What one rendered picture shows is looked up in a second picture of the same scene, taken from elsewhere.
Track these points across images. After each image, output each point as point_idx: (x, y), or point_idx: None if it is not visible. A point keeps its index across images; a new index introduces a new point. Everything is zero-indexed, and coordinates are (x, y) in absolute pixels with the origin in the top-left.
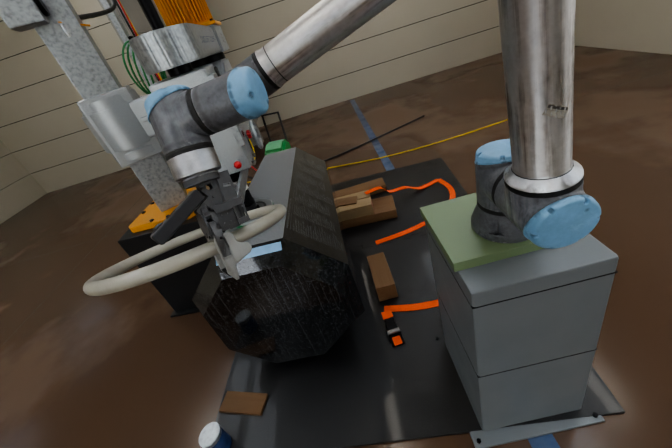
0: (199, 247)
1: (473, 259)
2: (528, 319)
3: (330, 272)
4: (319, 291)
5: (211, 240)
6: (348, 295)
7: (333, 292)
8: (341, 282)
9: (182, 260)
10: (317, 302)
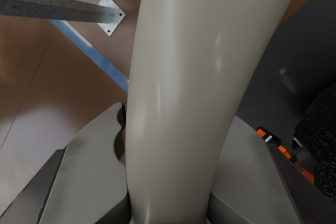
0: (147, 151)
1: (131, 223)
2: None
3: (330, 177)
4: (335, 148)
5: (234, 218)
6: (303, 156)
7: (316, 153)
8: (312, 168)
9: None
10: (335, 135)
